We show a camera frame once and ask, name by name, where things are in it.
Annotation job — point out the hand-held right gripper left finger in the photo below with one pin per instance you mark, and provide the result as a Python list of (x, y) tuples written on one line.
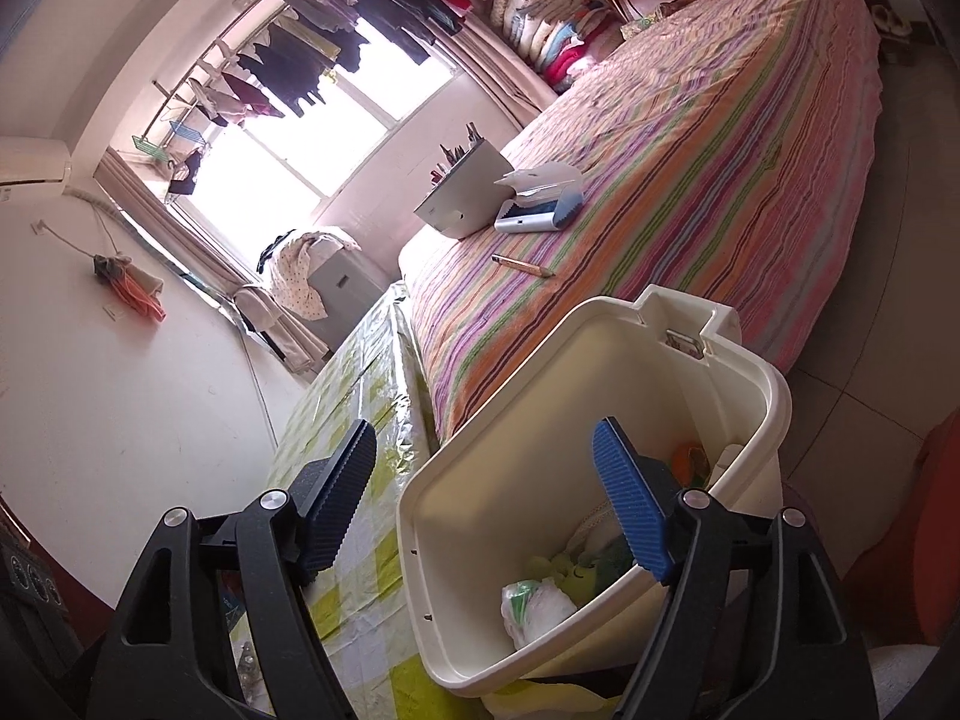
[(341, 495)]

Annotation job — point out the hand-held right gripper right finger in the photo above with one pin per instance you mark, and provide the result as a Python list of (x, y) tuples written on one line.
[(630, 502)]

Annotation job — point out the green plush toy with flower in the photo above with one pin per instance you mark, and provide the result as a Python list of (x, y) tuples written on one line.
[(562, 570)]

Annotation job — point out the cream plastic bin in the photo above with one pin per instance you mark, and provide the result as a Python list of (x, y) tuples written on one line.
[(525, 427)]

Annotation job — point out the white plastic bag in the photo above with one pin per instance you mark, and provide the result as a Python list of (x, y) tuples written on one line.
[(544, 607)]

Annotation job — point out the brown door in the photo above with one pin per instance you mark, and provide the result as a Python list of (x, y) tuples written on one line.
[(37, 529)]

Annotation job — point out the grey floor-standing air conditioner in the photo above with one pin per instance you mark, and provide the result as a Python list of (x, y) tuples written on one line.
[(349, 292)]

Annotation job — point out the black garment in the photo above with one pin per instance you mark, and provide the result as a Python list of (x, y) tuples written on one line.
[(270, 255)]

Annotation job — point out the yellow pencil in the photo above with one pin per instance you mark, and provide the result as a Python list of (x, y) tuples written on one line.
[(521, 265)]

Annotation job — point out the orange hanging cloth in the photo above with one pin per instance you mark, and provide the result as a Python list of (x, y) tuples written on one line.
[(135, 292)]

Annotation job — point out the blue pencil case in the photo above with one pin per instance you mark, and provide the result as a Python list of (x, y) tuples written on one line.
[(536, 214)]

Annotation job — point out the beige curtain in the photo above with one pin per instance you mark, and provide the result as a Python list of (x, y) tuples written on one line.
[(495, 67), (172, 225)]

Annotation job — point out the white plastic basket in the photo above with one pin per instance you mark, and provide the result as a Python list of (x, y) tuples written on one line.
[(465, 199)]

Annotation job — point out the grey fuzzy cloth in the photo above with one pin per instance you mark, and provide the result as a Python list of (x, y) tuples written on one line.
[(900, 682)]

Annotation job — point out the window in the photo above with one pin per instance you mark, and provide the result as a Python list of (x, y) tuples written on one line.
[(300, 165)]

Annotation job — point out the striped bed sheet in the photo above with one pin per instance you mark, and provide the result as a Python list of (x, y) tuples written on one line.
[(675, 165)]

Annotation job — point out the bunch of pens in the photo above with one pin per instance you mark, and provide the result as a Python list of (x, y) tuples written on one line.
[(454, 154)]

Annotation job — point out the green clothes hanger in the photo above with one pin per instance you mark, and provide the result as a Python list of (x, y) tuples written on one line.
[(150, 144)]

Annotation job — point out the row of hanging clothes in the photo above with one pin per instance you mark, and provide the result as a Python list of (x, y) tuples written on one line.
[(360, 22)]

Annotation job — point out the floral cushion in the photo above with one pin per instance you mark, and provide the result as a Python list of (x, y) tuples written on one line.
[(645, 21)]

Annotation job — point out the stack of folded quilts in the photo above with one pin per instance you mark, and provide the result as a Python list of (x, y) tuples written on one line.
[(547, 22)]

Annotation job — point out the beige slipper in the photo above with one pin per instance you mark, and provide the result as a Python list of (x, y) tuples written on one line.
[(881, 19), (900, 26)]

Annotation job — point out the white wall air conditioner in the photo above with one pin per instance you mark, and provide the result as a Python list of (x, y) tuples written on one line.
[(34, 161)]

